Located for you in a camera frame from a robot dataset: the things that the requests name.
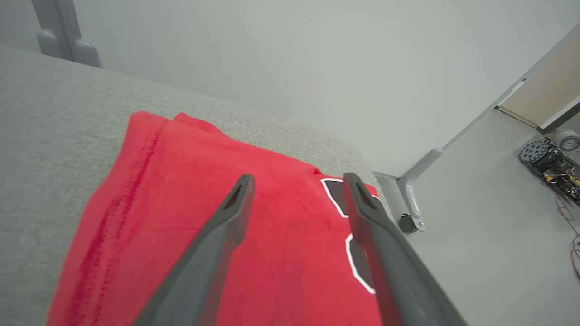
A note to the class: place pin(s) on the black caster wheel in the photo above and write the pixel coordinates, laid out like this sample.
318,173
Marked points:
407,223

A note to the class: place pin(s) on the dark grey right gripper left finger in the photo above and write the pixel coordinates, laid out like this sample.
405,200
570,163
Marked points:
208,253

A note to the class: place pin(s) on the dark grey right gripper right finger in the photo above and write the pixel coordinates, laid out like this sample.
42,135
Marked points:
394,271

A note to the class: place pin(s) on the grey fabric sofa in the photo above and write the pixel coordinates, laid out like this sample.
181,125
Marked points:
45,136

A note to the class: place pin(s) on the grey partition foot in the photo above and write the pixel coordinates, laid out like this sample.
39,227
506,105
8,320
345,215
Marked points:
414,185

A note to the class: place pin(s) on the wheeled robot with grey arm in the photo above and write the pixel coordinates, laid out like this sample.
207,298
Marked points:
553,167

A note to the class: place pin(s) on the red jersey with number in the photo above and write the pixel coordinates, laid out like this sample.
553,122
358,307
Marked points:
181,181

